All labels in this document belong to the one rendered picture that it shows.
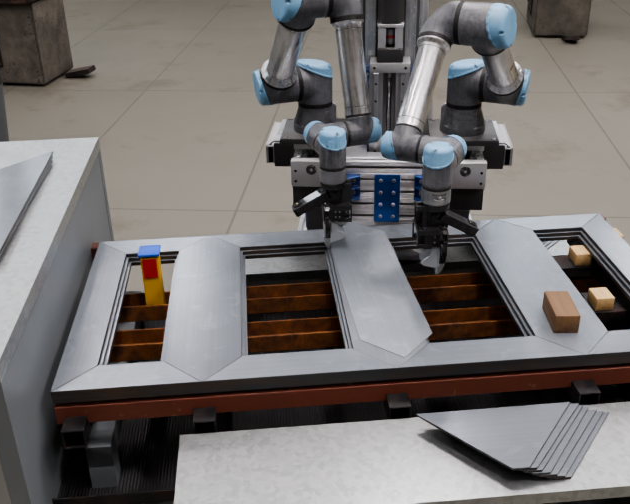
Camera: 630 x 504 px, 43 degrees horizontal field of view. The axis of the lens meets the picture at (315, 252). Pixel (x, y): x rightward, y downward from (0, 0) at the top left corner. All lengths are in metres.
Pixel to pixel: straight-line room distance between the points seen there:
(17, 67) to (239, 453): 6.11
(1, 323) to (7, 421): 0.21
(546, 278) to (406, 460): 0.74
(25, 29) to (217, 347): 5.74
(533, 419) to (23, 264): 1.22
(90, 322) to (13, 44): 5.59
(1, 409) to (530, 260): 1.44
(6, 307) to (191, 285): 0.57
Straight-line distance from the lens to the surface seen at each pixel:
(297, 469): 1.75
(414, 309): 2.08
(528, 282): 2.25
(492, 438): 1.79
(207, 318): 2.07
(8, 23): 7.52
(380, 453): 1.79
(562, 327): 2.04
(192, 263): 2.33
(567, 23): 8.85
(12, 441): 1.77
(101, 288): 2.27
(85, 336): 2.07
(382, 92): 2.79
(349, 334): 1.99
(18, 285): 1.92
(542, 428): 1.84
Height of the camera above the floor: 1.94
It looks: 28 degrees down
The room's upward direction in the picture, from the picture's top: 1 degrees counter-clockwise
